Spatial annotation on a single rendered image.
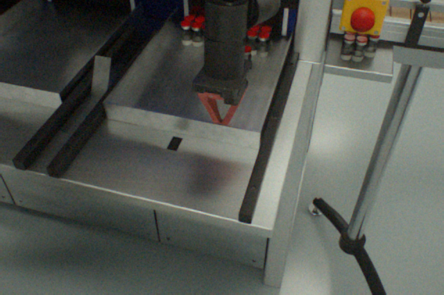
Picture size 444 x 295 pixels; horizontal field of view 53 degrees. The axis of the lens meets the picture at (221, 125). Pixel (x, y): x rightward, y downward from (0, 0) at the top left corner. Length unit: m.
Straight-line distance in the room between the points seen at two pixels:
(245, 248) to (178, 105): 0.74
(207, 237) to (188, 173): 0.77
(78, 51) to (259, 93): 0.38
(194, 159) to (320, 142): 1.37
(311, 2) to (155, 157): 0.39
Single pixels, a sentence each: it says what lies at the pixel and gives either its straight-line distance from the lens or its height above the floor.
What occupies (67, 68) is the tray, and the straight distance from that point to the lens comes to 0.90.
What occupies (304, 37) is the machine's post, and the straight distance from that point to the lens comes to 0.86.
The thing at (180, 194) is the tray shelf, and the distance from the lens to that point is 0.63.
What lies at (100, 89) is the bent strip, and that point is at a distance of 0.81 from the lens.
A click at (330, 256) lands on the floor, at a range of 1.65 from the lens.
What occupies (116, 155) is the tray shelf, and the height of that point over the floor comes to 0.88.
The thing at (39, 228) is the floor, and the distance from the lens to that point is 1.80.
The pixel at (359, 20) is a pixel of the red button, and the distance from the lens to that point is 0.80.
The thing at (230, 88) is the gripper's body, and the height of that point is 1.01.
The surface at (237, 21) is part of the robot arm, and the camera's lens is 0.59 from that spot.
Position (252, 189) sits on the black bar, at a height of 0.90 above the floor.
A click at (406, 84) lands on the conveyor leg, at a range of 1.09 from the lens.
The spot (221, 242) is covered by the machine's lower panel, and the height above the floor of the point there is 0.18.
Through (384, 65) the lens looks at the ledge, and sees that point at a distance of 0.92.
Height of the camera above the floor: 1.37
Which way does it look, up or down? 42 degrees down
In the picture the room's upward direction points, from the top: straight up
